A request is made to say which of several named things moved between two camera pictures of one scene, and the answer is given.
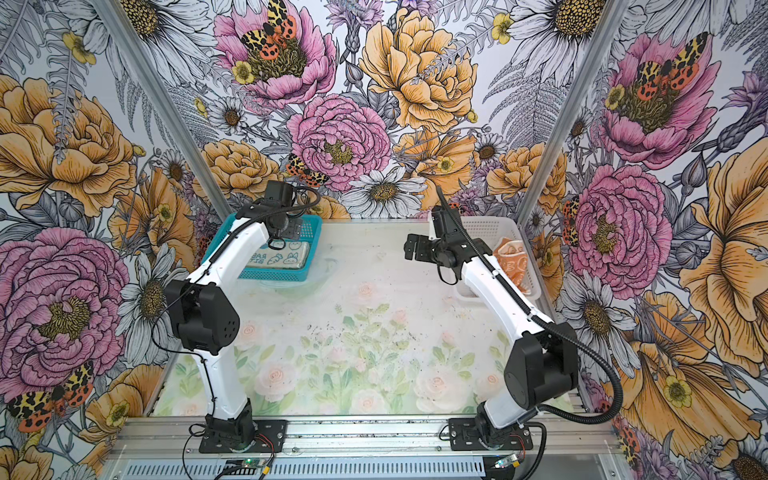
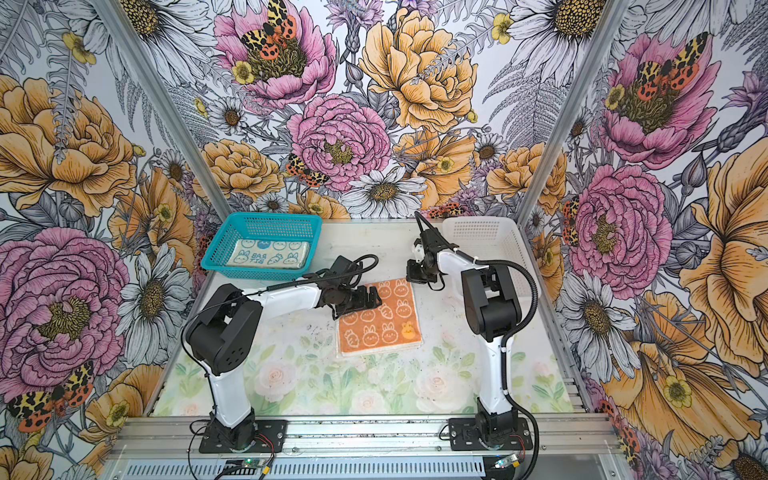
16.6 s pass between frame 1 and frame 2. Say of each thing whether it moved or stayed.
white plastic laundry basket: stayed
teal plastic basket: stayed
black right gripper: moved
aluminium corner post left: stayed
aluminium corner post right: stayed
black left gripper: moved
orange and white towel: moved
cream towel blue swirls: stayed
